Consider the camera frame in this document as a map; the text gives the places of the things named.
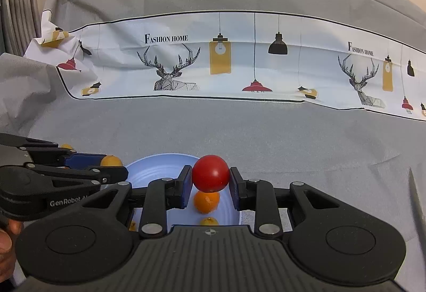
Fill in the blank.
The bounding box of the person's hand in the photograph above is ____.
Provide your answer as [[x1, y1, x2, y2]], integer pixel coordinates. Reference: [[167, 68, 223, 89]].
[[0, 220, 23, 283]]

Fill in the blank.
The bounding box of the small yellow lemon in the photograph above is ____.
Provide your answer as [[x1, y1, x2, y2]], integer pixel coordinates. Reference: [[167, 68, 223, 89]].
[[199, 216, 219, 226]]

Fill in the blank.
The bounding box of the red tomato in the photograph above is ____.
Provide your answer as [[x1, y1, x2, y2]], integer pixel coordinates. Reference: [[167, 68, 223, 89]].
[[192, 155, 230, 193]]

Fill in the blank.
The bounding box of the orange mandarin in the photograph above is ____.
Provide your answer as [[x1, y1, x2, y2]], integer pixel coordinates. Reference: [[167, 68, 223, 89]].
[[100, 155, 123, 167], [193, 191, 220, 214]]

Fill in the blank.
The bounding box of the grey table cloth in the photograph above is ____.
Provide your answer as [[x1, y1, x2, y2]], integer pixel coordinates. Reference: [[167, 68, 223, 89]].
[[1, 0, 425, 291]]

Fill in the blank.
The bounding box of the white printed deer cloth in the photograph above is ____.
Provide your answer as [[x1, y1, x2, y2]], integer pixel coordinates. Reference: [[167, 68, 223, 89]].
[[25, 11, 425, 120]]

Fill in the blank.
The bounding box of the small yellow-green lime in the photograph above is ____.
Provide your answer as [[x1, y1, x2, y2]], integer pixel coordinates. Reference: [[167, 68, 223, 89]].
[[61, 143, 74, 150]]

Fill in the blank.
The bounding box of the grey knife blade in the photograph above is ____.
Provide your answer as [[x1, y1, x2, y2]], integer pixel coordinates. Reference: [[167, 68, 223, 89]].
[[408, 167, 426, 255]]

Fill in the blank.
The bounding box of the blue round plate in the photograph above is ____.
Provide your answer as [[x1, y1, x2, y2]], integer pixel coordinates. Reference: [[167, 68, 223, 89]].
[[125, 153, 242, 231]]

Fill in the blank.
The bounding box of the grey ribbed radiator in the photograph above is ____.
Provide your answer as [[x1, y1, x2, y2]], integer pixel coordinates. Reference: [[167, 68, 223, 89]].
[[1, 0, 40, 56]]

